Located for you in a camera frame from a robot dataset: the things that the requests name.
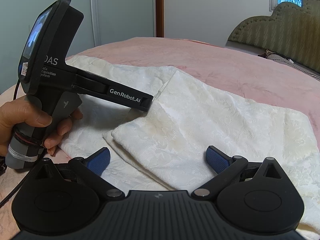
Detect pink floral blanket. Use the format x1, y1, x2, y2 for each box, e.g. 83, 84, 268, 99
0, 37, 320, 240

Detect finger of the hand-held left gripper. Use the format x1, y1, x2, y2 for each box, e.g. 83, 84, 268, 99
73, 71, 154, 112

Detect white pants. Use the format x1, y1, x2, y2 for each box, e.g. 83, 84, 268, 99
59, 55, 320, 240

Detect grey brown pillow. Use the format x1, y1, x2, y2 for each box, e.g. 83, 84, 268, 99
259, 49, 320, 81

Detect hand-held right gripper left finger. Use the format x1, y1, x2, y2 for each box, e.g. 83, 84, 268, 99
33, 147, 125, 202

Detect black cable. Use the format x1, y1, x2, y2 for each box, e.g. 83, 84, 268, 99
0, 79, 47, 208

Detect olive padded headboard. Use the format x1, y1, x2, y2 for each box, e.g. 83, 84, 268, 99
227, 0, 320, 75

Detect white flower-print wardrobe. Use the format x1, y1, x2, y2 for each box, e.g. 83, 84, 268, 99
0, 0, 156, 94

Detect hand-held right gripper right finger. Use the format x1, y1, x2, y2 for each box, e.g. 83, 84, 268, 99
191, 145, 285, 202

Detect brown wooden door frame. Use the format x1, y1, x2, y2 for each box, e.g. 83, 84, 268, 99
153, 0, 164, 39

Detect person's left hand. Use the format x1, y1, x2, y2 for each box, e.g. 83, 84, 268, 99
0, 96, 84, 155

